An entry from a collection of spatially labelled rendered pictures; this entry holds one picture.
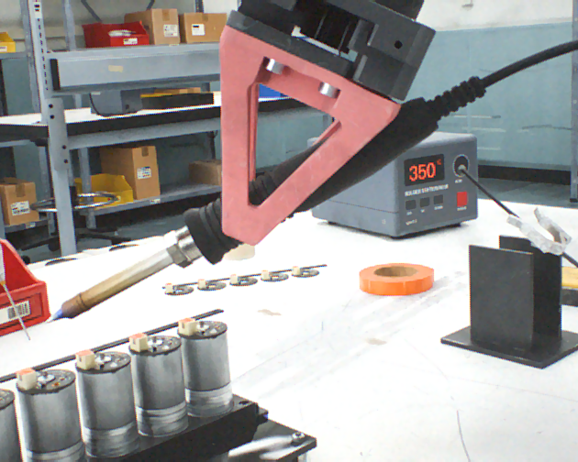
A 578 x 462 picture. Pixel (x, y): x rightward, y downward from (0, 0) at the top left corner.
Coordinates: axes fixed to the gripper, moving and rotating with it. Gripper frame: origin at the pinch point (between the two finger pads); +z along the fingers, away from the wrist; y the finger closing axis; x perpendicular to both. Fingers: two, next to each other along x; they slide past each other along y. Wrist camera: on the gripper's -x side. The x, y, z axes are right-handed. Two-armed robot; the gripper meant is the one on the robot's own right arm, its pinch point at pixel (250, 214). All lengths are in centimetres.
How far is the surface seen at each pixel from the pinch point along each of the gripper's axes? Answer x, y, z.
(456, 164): 17, -54, -2
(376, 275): 11.2, -33.0, 7.7
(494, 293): 15.9, -18.3, 2.5
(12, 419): -5.5, 1.7, 11.4
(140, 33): -101, -468, 30
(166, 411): 0.1, -3.4, 11.0
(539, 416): 17.9, -8.3, 5.6
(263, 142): -13, -575, 74
